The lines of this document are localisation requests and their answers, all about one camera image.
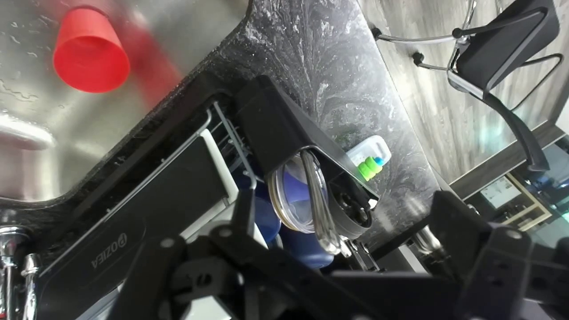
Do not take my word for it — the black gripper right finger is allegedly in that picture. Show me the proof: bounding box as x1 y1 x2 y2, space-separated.
428 190 535 320

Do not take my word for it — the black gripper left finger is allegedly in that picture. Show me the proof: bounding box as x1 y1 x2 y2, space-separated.
108 176 259 320

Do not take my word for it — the stainless steel sink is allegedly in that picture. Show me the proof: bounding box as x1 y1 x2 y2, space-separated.
0 0 257 206

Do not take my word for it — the blue bowl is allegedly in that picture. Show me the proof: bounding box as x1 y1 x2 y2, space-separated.
238 162 335 272

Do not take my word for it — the small chrome faucet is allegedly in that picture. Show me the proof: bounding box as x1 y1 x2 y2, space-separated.
0 203 40 320

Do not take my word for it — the clear glass lid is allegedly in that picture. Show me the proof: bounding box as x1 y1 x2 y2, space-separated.
264 149 346 258

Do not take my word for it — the green sponge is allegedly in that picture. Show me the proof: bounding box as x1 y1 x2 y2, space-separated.
344 133 392 183

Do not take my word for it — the black dish rack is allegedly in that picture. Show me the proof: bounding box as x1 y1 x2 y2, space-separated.
31 75 384 320

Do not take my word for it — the red plastic cup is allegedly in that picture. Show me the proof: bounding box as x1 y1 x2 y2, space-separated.
51 5 131 96

